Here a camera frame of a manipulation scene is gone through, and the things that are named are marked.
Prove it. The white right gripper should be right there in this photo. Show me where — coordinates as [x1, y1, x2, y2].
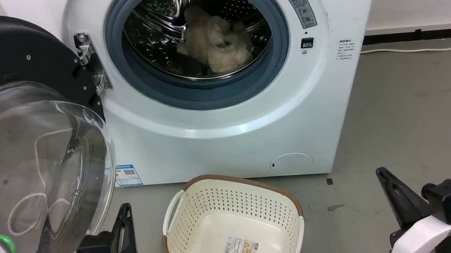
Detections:
[375, 158, 451, 253]

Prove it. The white front-load washing machine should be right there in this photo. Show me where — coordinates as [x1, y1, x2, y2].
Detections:
[0, 0, 411, 213]

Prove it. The grey rubber door gasket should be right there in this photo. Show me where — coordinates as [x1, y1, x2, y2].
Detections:
[100, 0, 299, 123]

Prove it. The metal door hinge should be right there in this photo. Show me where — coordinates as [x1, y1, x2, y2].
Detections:
[73, 29, 113, 96]

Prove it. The steel washing machine drum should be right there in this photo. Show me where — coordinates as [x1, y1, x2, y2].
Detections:
[118, 0, 278, 91]

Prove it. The blue QR code label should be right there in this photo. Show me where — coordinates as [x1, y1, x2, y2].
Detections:
[113, 162, 144, 189]

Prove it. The cream plastic laundry basket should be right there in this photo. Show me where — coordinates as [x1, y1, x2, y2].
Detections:
[154, 162, 309, 253]

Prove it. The paper product label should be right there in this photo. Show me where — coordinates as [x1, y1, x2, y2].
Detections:
[221, 233, 260, 253]

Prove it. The round drain filter cover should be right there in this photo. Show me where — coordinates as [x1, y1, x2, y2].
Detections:
[268, 150, 315, 178]

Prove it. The white text label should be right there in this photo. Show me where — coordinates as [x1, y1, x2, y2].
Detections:
[335, 38, 358, 62]

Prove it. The black baseboard strip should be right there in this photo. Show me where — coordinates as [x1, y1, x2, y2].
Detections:
[362, 24, 451, 52]

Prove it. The beige plush toy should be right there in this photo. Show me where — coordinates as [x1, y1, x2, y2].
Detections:
[171, 0, 256, 80]

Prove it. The grey warning sticker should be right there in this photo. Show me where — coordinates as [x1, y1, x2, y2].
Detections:
[286, 0, 319, 31]

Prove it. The white floor cable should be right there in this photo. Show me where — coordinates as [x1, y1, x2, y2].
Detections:
[360, 39, 451, 62]

